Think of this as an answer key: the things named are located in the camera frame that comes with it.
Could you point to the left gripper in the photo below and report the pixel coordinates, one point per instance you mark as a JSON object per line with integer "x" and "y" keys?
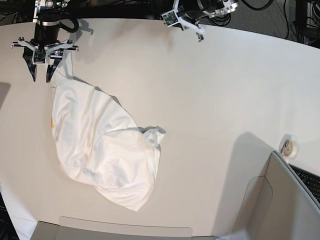
{"x": 200, "y": 31}

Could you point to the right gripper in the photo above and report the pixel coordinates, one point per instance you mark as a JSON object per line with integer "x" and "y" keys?
{"x": 54, "y": 55}

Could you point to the white printed t-shirt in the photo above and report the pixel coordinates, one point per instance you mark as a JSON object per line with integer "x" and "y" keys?
{"x": 98, "y": 143}

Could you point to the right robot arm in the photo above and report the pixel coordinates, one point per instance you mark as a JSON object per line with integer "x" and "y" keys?
{"x": 50, "y": 17}

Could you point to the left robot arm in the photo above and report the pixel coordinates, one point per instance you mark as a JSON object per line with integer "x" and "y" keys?
{"x": 189, "y": 12}

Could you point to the clear tape roll dispenser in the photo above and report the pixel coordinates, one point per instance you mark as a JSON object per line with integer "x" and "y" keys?
{"x": 288, "y": 147}

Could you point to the grey partition panel bottom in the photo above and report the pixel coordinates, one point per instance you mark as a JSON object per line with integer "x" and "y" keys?
{"x": 80, "y": 229}

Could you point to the grey partition panel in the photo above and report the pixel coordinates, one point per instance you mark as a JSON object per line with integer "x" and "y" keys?
{"x": 80, "y": 229}
{"x": 277, "y": 206}

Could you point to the black keyboard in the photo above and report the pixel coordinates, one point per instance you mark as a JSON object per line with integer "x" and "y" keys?
{"x": 307, "y": 183}

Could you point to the grey partition panel right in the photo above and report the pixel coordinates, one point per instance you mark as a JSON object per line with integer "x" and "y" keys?
{"x": 277, "y": 206}

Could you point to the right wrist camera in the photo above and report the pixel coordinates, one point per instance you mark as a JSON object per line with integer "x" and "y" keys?
{"x": 39, "y": 56}

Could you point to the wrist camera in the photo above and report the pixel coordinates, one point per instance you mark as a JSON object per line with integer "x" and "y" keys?
{"x": 170, "y": 18}
{"x": 39, "y": 56}

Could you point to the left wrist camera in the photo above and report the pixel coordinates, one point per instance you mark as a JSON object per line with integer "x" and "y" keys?
{"x": 170, "y": 18}

